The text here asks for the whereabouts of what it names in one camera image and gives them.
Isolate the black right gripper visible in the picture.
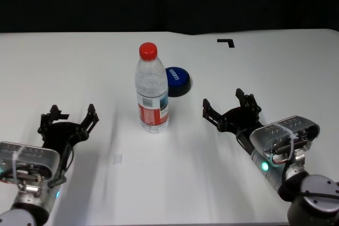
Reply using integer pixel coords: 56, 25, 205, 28
202, 88, 265, 134

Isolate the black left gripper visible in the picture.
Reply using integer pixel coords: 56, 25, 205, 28
38, 103, 100, 159

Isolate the blue round push button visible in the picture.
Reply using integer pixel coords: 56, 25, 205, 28
165, 66, 193, 97

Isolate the clear red-capped water bottle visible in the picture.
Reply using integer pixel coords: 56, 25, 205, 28
135, 42, 170, 134

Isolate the black L-shaped tape mark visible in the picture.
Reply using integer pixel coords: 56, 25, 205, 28
217, 39, 236, 49

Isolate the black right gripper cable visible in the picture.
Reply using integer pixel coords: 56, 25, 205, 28
236, 130, 255, 156

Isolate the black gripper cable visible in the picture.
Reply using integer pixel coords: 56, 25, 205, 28
236, 130, 255, 156
48, 141, 75, 187

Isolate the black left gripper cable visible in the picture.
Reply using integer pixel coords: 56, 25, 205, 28
48, 141, 75, 187

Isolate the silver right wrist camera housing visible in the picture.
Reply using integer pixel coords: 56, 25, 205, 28
249, 116, 320, 167

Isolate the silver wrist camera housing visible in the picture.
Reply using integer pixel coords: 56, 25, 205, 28
249, 116, 320, 167
0, 141, 60, 184

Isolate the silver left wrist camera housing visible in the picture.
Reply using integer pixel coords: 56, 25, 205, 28
0, 141, 60, 184

